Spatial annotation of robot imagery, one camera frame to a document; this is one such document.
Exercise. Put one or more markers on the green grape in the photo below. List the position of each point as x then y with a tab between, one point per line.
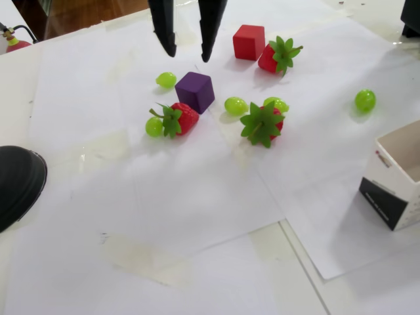
365	100
165	79
153	127
235	105
280	104

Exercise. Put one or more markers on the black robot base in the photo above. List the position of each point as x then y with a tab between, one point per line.
411	16

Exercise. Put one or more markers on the red fire extinguisher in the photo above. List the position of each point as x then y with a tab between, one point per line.
16	47

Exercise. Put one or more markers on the white paper sheet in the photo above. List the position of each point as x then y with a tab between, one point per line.
328	197

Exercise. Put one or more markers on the strawberry with long stem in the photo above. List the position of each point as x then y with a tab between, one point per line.
267	60

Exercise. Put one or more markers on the strawberry with curled stem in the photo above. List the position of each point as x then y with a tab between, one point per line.
187	118

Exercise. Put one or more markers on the open black white carton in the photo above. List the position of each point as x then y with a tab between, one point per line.
380	203

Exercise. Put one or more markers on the strawberry with wide leaf crown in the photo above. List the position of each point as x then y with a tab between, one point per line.
262	123

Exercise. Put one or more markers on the purple cube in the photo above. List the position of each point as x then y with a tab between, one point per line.
193	92

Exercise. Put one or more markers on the red cube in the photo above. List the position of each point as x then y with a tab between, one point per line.
246	46

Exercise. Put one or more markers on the black round dome object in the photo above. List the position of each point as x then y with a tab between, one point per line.
16	187

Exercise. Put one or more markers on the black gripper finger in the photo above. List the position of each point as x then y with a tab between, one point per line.
162	23
211	19

